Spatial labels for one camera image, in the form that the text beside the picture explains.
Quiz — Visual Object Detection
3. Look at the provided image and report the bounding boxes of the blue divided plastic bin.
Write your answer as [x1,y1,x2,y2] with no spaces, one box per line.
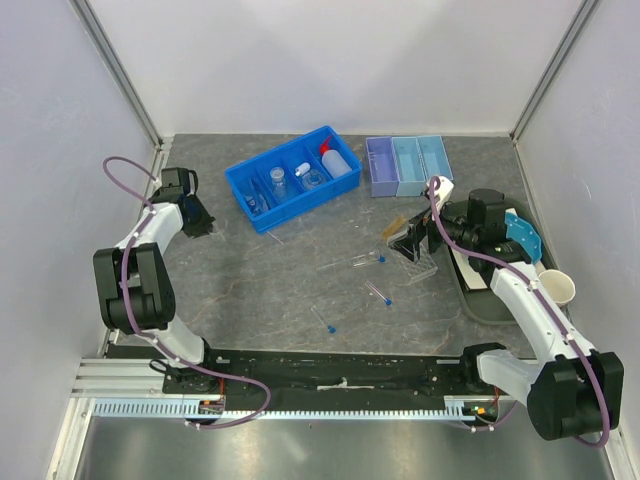
[225,126,362,234]

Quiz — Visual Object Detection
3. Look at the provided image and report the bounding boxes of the red cap wash bottle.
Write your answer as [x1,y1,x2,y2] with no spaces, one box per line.
[319,136,351,179]

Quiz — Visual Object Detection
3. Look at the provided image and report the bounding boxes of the blue safety goggles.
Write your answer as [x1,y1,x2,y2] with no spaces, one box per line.
[244,177,271,217]

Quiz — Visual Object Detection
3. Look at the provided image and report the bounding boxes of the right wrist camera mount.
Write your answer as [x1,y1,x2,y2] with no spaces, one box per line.
[433,176,454,211]

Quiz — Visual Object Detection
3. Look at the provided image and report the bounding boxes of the blue dotted plate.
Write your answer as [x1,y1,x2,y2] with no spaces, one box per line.
[505,208,542,264]

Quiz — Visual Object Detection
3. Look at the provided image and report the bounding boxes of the clear well plate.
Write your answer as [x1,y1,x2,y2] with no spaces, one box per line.
[393,245,438,285]

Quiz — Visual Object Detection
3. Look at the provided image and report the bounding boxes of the purple small tray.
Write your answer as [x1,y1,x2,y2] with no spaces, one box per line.
[365,137,399,197]

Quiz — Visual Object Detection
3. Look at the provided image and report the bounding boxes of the light blue tray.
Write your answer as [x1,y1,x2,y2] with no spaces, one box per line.
[392,137,426,197]
[417,135,454,182]

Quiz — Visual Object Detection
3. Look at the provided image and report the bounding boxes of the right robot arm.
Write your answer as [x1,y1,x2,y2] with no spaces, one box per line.
[386,187,624,448]

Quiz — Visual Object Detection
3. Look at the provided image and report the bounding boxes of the pink mug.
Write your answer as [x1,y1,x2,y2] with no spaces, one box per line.
[538,269,576,307]

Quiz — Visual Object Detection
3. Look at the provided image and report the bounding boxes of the dark green tray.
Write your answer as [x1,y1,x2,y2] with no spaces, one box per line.
[445,196,557,326]

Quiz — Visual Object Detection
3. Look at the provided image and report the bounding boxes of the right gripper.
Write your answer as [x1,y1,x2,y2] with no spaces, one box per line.
[389,196,479,263]

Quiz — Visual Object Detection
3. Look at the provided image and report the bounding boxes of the small glass beaker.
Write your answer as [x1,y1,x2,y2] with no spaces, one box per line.
[208,222,226,242]

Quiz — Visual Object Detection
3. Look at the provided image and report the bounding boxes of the clear glass jar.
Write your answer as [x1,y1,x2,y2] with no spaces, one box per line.
[270,166,290,204]

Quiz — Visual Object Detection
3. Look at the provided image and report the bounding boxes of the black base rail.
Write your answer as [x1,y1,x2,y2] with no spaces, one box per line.
[149,350,503,411]

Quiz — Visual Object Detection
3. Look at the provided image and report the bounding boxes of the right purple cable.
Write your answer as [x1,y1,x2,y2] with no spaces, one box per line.
[428,174,614,449]

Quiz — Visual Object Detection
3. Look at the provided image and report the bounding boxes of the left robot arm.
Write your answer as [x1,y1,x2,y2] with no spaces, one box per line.
[93,167,220,393]

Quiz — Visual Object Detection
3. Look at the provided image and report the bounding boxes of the glass flask white stopper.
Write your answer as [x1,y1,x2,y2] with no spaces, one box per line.
[294,162,327,190]

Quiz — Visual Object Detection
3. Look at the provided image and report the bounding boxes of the thin glass rod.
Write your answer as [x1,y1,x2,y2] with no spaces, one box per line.
[267,231,286,245]

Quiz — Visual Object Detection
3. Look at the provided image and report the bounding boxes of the light blue right tray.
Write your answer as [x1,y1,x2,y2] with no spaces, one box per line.
[417,135,454,182]

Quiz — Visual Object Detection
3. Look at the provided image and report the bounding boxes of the light blue middle tray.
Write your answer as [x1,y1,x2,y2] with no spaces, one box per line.
[392,137,426,197]

